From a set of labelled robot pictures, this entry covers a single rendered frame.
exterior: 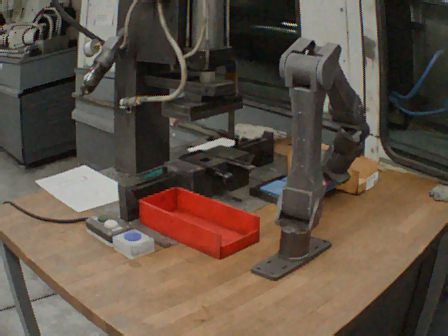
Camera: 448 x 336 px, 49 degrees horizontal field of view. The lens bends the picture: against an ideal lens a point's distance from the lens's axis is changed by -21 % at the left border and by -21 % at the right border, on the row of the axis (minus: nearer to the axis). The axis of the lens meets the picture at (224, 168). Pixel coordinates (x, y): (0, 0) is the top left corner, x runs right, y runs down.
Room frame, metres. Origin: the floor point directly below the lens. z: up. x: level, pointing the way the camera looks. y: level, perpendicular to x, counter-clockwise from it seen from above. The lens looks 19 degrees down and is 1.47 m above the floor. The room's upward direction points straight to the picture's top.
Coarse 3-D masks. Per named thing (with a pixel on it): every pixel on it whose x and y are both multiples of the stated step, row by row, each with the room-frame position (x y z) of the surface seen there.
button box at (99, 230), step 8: (32, 216) 1.24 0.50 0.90; (40, 216) 1.23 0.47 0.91; (96, 216) 1.20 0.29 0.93; (88, 224) 1.17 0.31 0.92; (96, 224) 1.16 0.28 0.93; (104, 224) 1.16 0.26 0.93; (120, 224) 1.17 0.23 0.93; (88, 232) 1.18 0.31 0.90; (96, 232) 1.15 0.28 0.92; (104, 232) 1.12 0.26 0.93; (112, 232) 1.12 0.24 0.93; (120, 232) 1.13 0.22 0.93; (104, 240) 1.13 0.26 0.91; (112, 240) 1.11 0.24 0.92
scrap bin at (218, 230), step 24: (168, 192) 1.30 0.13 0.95; (192, 192) 1.29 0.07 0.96; (144, 216) 1.23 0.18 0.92; (168, 216) 1.17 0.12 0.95; (192, 216) 1.28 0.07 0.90; (216, 216) 1.24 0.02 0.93; (240, 216) 1.19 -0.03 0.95; (192, 240) 1.12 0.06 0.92; (216, 240) 1.08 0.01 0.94; (240, 240) 1.11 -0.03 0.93
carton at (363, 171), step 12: (288, 156) 1.57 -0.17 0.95; (360, 156) 1.53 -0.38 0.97; (288, 168) 1.57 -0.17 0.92; (360, 168) 1.53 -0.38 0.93; (372, 168) 1.50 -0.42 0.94; (348, 180) 1.42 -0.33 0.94; (360, 180) 1.51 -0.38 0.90; (372, 180) 1.47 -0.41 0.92; (348, 192) 1.42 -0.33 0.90; (360, 192) 1.41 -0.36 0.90
